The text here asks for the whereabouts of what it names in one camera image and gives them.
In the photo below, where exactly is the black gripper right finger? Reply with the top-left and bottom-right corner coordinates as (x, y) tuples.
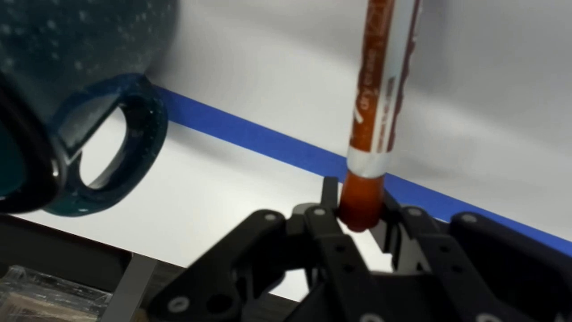
(380, 189), (572, 322)

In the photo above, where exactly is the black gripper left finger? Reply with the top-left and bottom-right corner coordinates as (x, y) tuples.
(144, 175), (371, 322)

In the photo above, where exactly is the orange and white marker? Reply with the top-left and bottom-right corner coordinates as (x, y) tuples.
(335, 0), (425, 234)

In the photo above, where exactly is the dark teal speckled mug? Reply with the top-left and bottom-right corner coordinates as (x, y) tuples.
(0, 0), (180, 220)

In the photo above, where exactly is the blue tape strip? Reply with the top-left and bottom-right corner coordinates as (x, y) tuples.
(150, 82), (572, 259)

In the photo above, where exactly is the grey metal bar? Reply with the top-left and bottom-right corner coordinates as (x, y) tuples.
(96, 254), (160, 322)

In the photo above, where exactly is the clear plastic container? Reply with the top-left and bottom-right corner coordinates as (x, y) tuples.
(0, 263), (116, 322)

